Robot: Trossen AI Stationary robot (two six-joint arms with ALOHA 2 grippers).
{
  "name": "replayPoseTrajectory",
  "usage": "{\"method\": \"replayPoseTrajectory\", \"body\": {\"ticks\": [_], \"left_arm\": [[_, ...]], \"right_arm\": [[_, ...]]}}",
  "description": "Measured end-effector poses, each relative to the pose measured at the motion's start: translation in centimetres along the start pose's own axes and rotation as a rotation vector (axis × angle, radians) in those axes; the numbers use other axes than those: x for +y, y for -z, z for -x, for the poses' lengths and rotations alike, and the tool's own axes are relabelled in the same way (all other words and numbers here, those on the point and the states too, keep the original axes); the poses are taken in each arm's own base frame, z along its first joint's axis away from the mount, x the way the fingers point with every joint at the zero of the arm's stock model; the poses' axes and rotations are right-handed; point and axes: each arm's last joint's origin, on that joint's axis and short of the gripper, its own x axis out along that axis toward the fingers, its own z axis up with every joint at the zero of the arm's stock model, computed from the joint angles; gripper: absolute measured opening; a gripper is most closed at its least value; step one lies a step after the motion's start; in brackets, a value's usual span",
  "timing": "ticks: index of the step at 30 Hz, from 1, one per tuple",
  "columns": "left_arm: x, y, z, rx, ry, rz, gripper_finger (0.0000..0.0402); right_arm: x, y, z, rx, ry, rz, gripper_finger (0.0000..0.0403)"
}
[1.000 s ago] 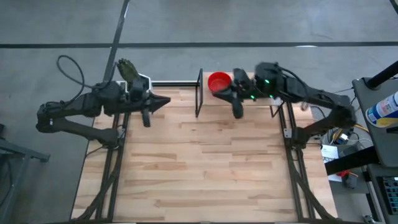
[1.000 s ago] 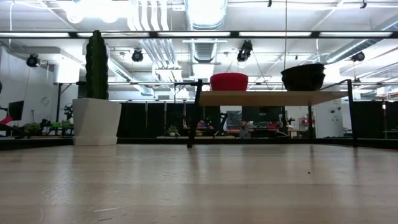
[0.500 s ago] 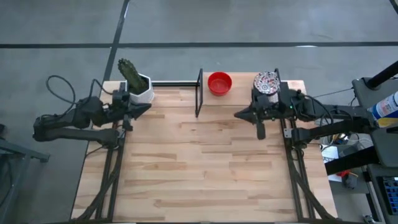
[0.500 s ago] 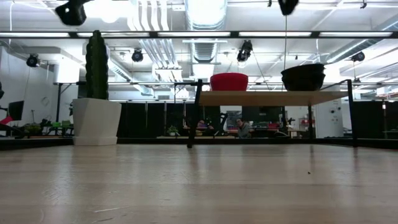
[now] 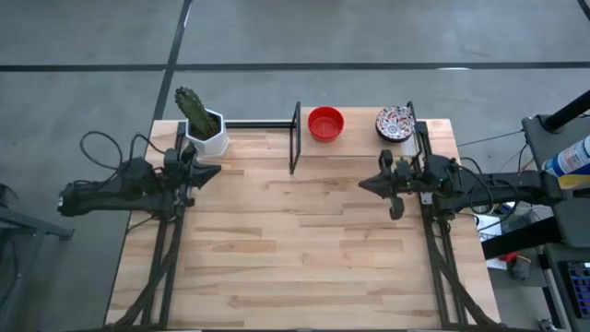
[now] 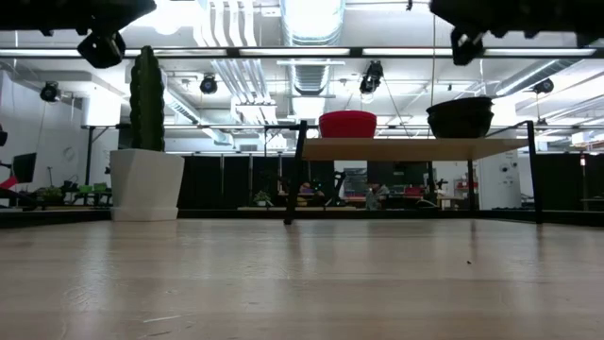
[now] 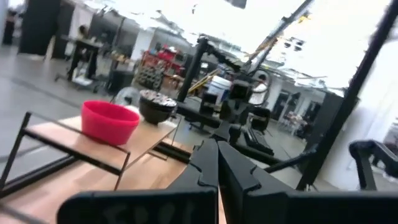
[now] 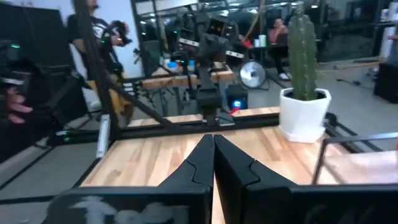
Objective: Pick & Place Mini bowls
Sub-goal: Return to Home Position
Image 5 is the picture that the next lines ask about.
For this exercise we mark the blue keyed box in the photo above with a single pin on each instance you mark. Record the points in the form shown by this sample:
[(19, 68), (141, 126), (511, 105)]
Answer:
[(580, 281)]

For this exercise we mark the small red item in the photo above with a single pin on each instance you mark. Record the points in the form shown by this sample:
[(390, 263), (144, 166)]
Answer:
[(509, 257)]

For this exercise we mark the black aluminium base frame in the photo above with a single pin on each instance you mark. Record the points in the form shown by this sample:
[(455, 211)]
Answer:
[(430, 240), (171, 276)]

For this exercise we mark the white paper sheets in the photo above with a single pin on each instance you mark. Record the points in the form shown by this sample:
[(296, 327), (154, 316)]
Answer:
[(489, 235)]

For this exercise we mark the black pole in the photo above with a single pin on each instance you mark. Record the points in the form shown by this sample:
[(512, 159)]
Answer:
[(567, 113)]

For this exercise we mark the black shelf frame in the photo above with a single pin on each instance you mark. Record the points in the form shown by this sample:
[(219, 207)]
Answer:
[(295, 138)]

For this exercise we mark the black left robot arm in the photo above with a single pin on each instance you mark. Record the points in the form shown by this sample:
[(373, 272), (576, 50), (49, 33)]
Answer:
[(115, 193)]

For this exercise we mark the white hexagonal plant pot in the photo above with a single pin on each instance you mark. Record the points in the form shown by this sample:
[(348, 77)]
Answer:
[(214, 145)]

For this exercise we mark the green cactus plant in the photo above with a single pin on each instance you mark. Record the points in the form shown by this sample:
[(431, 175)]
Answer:
[(193, 108)]

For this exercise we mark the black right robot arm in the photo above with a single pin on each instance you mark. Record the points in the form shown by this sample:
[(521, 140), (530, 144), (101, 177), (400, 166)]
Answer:
[(498, 186)]

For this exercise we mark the black diagonal beam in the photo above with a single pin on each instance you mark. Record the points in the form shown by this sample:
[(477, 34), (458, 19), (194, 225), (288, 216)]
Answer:
[(521, 237)]

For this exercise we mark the silver metal bracket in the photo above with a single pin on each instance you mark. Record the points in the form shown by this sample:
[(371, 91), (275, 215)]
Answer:
[(426, 198)]

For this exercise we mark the floral patterned ceramic bowl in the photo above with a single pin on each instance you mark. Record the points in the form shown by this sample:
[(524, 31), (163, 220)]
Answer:
[(395, 122)]

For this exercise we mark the black horizontal frame bar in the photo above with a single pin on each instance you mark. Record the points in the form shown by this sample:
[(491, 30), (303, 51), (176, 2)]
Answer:
[(258, 124)]

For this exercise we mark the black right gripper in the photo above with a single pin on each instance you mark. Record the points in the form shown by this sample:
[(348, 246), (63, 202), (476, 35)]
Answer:
[(403, 182)]

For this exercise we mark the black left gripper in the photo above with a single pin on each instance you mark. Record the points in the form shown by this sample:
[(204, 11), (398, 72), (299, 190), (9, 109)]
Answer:
[(177, 175)]

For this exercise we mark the red plastic mini bowl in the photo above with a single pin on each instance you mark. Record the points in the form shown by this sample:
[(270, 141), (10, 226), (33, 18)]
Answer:
[(326, 123)]

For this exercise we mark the blue white spray can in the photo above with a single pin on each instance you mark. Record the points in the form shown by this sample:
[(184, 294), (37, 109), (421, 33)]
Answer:
[(571, 159)]

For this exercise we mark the grey metal stand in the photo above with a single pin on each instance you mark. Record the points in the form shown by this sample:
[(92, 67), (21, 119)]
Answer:
[(27, 223)]

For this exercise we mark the grey metal cart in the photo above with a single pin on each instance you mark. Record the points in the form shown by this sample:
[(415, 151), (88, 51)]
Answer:
[(571, 212)]

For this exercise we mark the yellow item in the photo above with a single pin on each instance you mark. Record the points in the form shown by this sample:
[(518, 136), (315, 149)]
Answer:
[(574, 181)]

